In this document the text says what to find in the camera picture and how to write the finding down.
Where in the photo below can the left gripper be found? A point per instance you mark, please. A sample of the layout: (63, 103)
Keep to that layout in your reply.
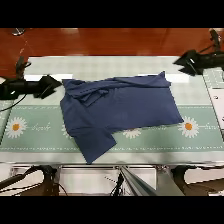
(37, 87)

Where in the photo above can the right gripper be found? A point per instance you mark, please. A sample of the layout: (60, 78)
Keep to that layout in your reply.
(199, 62)

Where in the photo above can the blue shirt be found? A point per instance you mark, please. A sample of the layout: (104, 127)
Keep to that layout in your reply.
(133, 106)

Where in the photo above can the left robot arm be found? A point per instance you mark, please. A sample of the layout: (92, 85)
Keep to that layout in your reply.
(13, 88)

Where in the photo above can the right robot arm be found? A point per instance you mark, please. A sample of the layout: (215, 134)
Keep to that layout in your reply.
(215, 60)

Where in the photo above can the silver frame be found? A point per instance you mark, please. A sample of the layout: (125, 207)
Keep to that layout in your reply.
(140, 181)

